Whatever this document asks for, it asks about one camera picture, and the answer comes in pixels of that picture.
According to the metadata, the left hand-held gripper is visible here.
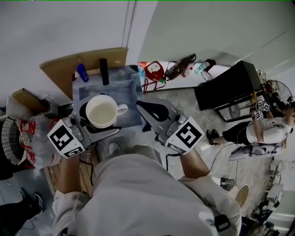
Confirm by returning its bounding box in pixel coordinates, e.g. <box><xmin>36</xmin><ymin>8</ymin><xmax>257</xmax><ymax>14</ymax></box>
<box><xmin>47</xmin><ymin>101</ymin><xmax>122</xmax><ymax>159</ymax></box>

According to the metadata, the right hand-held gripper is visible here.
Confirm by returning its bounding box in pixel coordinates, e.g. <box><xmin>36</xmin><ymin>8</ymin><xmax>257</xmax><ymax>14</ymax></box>
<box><xmin>136</xmin><ymin>98</ymin><xmax>205</xmax><ymax>154</ymax></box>

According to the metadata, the white ceramic mug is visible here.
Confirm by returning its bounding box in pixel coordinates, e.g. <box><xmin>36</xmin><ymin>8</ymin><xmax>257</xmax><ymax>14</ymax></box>
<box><xmin>85</xmin><ymin>94</ymin><xmax>129</xmax><ymax>130</ymax></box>

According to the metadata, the blue bottle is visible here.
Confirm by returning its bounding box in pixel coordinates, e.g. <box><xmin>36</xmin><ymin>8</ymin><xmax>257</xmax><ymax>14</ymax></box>
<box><xmin>77</xmin><ymin>63</ymin><xmax>89</xmax><ymax>83</ymax></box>

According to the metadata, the black cylindrical bottle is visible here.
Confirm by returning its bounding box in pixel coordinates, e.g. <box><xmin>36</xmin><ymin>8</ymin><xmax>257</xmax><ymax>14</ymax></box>
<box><xmin>100</xmin><ymin>58</ymin><xmax>110</xmax><ymax>86</ymax></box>

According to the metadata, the person's left forearm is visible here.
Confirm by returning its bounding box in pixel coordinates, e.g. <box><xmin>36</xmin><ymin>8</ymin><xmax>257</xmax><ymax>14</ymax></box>
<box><xmin>56</xmin><ymin>156</ymin><xmax>82</xmax><ymax>196</ymax></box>

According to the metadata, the person's right forearm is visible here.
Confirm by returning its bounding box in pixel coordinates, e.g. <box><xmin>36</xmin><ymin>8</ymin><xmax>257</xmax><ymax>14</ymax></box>
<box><xmin>179</xmin><ymin>147</ymin><xmax>211</xmax><ymax>180</ymax></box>

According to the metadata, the person's shoe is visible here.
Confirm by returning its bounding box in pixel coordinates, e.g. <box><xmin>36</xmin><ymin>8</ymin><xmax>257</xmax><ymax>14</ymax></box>
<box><xmin>108</xmin><ymin>142</ymin><xmax>121</xmax><ymax>155</ymax></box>

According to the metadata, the white low ledge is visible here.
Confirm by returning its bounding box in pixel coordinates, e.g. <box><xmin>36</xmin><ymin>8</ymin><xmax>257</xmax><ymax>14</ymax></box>
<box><xmin>137</xmin><ymin>60</ymin><xmax>232</xmax><ymax>93</ymax></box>

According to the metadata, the red white cartoon bag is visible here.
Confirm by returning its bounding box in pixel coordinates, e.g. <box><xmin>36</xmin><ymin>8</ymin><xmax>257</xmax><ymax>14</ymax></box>
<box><xmin>137</xmin><ymin>61</ymin><xmax>167</xmax><ymax>93</ymax></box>

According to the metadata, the wooden slatted stand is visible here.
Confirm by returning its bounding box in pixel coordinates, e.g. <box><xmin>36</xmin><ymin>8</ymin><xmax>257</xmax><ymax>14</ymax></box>
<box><xmin>43</xmin><ymin>146</ymin><xmax>99</xmax><ymax>197</ymax></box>

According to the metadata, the dark brown bag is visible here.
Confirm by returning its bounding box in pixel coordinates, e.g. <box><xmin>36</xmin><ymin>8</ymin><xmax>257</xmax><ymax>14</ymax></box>
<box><xmin>165</xmin><ymin>54</ymin><xmax>197</xmax><ymax>81</ymax></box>

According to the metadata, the clear plastic bag red print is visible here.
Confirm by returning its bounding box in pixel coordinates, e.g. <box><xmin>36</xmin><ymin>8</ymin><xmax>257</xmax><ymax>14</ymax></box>
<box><xmin>19</xmin><ymin>112</ymin><xmax>63</xmax><ymax>171</ymax></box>

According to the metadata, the brown cardboard sheet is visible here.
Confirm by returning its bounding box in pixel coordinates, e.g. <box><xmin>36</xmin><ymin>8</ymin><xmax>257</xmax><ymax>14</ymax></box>
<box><xmin>39</xmin><ymin>47</ymin><xmax>129</xmax><ymax>100</ymax></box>

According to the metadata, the green clear bottle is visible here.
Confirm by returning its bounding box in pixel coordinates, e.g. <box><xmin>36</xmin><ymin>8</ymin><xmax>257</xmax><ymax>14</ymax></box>
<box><xmin>195</xmin><ymin>61</ymin><xmax>208</xmax><ymax>74</ymax></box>

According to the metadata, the long brown cardboard box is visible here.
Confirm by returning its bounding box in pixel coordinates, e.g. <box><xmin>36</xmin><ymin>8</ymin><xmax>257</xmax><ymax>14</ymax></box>
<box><xmin>12</xmin><ymin>88</ymin><xmax>50</xmax><ymax>114</ymax></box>

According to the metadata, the black cabinet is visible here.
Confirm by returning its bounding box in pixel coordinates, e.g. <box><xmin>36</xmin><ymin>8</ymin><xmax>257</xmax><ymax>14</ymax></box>
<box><xmin>193</xmin><ymin>61</ymin><xmax>264</xmax><ymax>112</ymax></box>

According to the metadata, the black framed glass panel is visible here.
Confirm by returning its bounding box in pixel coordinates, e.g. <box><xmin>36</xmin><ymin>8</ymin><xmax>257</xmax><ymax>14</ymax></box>
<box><xmin>214</xmin><ymin>95</ymin><xmax>260</xmax><ymax>123</ymax></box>

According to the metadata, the white flat box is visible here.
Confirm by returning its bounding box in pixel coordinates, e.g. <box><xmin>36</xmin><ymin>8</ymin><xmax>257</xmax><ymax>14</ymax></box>
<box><xmin>6</xmin><ymin>95</ymin><xmax>30</xmax><ymax>118</ymax></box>

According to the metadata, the grey pleated bin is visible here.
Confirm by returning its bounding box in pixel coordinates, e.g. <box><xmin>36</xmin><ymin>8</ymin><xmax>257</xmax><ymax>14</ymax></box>
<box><xmin>1</xmin><ymin>116</ymin><xmax>29</xmax><ymax>165</ymax></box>

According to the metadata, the person's white shirt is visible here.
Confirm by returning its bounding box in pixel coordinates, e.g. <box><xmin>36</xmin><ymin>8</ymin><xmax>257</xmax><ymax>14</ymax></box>
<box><xmin>52</xmin><ymin>145</ymin><xmax>242</xmax><ymax>236</ymax></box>

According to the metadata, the dark metal bucket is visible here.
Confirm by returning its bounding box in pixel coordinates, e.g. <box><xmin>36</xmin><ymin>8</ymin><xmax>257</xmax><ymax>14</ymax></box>
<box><xmin>220</xmin><ymin>177</ymin><xmax>236</xmax><ymax>191</ymax></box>

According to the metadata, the beige round stool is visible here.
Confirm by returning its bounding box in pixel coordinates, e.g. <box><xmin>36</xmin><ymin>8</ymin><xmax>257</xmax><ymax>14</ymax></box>
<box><xmin>234</xmin><ymin>184</ymin><xmax>251</xmax><ymax>209</ymax></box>

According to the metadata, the black standing fan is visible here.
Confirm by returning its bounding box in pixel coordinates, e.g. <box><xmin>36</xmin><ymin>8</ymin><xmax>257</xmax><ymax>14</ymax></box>
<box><xmin>261</xmin><ymin>79</ymin><xmax>294</xmax><ymax>112</ymax></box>

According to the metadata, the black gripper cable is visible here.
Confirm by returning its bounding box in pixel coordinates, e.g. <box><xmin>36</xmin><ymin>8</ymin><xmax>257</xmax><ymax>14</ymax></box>
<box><xmin>79</xmin><ymin>157</ymin><xmax>95</xmax><ymax>186</ymax></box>
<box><xmin>165</xmin><ymin>152</ymin><xmax>183</xmax><ymax>171</ymax></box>

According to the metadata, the black charger cable loop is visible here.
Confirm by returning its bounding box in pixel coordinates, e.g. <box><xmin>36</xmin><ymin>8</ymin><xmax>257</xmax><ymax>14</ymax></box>
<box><xmin>201</xmin><ymin>71</ymin><xmax>214</xmax><ymax>82</ymax></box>

